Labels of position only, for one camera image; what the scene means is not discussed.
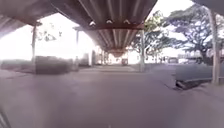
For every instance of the low hedge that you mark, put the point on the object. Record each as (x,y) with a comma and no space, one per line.
(15,64)

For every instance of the green leafy tree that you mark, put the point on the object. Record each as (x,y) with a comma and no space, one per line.
(153,36)

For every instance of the large spreading tree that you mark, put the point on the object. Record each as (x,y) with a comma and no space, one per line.
(196,30)

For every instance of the low grey wall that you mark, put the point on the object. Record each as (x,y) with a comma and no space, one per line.
(193,72)

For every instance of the grey paved path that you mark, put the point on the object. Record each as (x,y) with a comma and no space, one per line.
(100,100)

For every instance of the trimmed dark hedge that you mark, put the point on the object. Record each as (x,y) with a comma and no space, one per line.
(53,65)

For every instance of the long roofed walkway shelter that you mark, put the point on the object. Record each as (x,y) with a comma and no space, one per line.
(113,16)

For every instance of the dark kerb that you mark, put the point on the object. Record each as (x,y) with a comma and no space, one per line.
(173,80)

